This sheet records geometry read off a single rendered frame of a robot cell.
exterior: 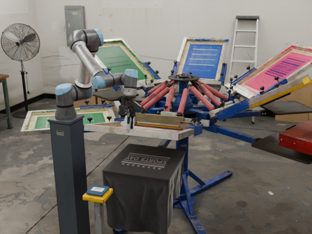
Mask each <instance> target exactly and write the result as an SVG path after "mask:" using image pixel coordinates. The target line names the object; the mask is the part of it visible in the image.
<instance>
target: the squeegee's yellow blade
mask: <svg viewBox="0 0 312 234"><path fill-rule="evenodd" d="M136 124H138V125H147V126H156V127H166V128H175V129H181V128H180V127H173V126H163V125H154V124H144V123H136Z"/></svg>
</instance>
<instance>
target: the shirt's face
mask: <svg viewBox="0 0 312 234"><path fill-rule="evenodd" d="M184 151H185V150H181V149H170V148H162V147H154V146H146V145H138V144H128V145H127V146H126V147H125V148H124V149H123V150H122V151H121V152H120V153H119V154H118V155H117V156H116V157H115V158H114V159H113V160H112V161H111V162H110V163H109V164H108V165H107V166H106V167H105V168H104V169H103V170H104V171H110V172H118V173H124V174H131V175H137V176H146V177H153V178H160V179H169V177H170V175H171V174H172V172H173V170H174V169H175V167H176V165H177V164H178V162H179V160H180V158H181V157H182V155H183V153H184ZM130 152H132V153H139V154H147V155H155V156H165V157H170V159H169V161H168V162H167V164H166V165H165V167H164V169H163V170H159V169H149V168H142V167H135V166H128V165H121V164H120V162H121V161H122V160H123V159H124V158H125V157H126V156H127V155H128V154H129V153H130Z"/></svg>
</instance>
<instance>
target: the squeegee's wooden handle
mask: <svg viewBox="0 0 312 234"><path fill-rule="evenodd" d="M181 121H185V117H178V116H167V115H157V114H147V113H145V114H142V113H136V123H137V122H147V123H156V124H170V125H179V127H180V124H181V123H180V122H181Z"/></svg>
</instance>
